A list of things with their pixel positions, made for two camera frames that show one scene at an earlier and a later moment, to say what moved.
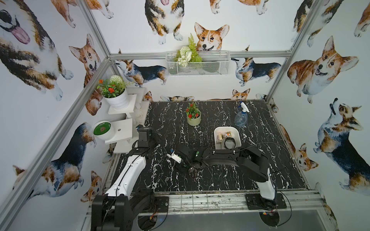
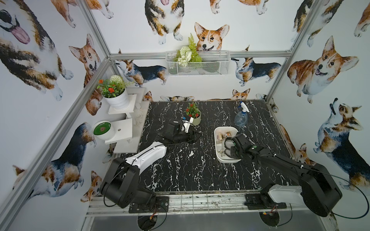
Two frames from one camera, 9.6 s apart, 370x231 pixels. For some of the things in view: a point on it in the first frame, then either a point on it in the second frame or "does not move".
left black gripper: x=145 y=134 -> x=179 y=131
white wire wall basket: x=213 y=63 does not move
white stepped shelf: x=125 y=138 does not move
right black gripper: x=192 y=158 -> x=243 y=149
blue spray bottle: x=241 y=118 does not move
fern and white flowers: x=187 y=54 does not move
